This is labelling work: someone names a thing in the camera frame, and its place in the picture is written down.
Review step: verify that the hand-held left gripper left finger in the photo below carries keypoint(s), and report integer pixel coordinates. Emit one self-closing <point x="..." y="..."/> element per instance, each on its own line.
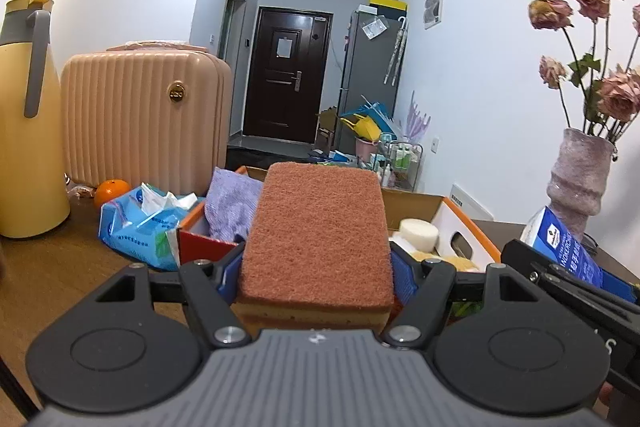
<point x="231" y="273"/>

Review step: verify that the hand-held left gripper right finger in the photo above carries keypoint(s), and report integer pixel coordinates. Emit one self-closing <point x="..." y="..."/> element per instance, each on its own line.
<point x="404" y="282"/>

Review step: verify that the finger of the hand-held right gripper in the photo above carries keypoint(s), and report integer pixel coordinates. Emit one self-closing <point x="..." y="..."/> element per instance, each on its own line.
<point x="530" y="259"/>

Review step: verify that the blue packet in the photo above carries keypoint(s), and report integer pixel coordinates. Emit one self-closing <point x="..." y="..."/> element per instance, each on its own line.
<point x="565" y="247"/>

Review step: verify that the white round sponge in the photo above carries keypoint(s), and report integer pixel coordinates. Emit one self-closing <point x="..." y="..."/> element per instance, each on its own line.
<point x="419" y="234"/>

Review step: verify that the white and yellow sheep plush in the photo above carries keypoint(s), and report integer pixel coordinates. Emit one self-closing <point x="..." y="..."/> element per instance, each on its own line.
<point x="460" y="263"/>

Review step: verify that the purple fuzzy cloth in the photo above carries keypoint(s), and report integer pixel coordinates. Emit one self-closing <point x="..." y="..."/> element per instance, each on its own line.
<point x="232" y="204"/>

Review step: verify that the red cardboard box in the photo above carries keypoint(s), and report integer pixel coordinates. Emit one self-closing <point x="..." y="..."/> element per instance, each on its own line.
<point x="415" y="207"/>

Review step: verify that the brown layered scouring sponge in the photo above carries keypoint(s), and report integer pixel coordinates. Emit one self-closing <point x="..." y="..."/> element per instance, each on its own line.
<point x="320" y="232"/>

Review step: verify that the black eyeglasses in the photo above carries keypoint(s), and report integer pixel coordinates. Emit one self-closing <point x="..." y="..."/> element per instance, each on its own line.
<point x="591" y="243"/>

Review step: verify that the white panel heater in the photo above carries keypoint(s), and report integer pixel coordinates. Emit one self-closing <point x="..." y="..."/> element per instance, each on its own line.
<point x="470" y="202"/>

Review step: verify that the pink textured vase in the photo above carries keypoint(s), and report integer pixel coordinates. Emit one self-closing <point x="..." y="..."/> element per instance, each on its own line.
<point x="580" y="182"/>

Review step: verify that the blue wet wipes pack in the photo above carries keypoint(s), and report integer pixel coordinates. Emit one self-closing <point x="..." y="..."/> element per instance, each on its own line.
<point x="135" y="232"/>

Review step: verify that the black floor bag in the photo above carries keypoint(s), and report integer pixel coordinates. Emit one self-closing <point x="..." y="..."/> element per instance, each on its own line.
<point x="265" y="157"/>

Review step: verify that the pink bucket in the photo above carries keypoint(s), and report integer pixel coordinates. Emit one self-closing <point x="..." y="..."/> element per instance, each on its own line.
<point x="367" y="149"/>

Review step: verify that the orange fruit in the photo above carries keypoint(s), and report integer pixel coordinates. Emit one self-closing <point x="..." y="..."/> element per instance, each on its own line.
<point x="110" y="194"/>

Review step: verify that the blue folded item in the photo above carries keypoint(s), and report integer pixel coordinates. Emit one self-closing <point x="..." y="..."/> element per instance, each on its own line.
<point x="380" y="117"/>

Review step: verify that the small brown packet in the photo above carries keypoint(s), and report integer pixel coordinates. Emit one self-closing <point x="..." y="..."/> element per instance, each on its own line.
<point x="81" y="191"/>

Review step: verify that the dark brown entrance door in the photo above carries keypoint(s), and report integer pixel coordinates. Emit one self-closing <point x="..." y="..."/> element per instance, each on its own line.
<point x="285" y="107"/>

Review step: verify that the pink ribbed suitcase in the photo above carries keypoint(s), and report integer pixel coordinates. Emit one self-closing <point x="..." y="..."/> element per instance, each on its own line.
<point x="130" y="117"/>

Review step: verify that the dried pink roses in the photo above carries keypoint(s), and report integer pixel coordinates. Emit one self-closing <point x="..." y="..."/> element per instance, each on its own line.
<point x="615" y="92"/>

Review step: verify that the grey refrigerator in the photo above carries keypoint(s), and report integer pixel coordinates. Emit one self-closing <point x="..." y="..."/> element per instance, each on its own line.
<point x="362" y="72"/>

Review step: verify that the white folded umbrella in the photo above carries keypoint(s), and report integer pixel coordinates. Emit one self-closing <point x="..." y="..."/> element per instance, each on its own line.
<point x="396" y="52"/>

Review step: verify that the white paper on door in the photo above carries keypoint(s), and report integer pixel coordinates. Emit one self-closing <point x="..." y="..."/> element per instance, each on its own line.
<point x="284" y="48"/>

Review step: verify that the yellow thermos jug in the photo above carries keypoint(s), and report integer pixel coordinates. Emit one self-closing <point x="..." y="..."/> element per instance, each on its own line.
<point x="20" y="157"/>

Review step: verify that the clear plastic bag on refrigerator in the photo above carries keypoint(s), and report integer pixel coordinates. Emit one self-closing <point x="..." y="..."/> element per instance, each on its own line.
<point x="375" y="28"/>

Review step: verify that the white box on refrigerator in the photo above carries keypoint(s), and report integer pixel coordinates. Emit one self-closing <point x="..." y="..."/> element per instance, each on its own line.
<point x="366" y="9"/>

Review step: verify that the yellow and black box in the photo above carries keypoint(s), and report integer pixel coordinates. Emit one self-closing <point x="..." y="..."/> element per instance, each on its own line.
<point x="389" y="7"/>

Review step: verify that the white wall socket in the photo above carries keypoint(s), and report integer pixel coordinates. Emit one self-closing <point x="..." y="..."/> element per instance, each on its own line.
<point x="435" y="144"/>

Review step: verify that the purple plant wall decal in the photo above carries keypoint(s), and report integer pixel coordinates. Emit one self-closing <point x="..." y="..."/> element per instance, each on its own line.
<point x="416" y="119"/>

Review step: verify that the grey side door frame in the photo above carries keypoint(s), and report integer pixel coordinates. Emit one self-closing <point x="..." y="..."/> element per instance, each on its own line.
<point x="232" y="22"/>

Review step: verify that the framed wall picture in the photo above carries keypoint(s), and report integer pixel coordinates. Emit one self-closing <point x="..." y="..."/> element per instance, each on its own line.
<point x="434" y="4"/>

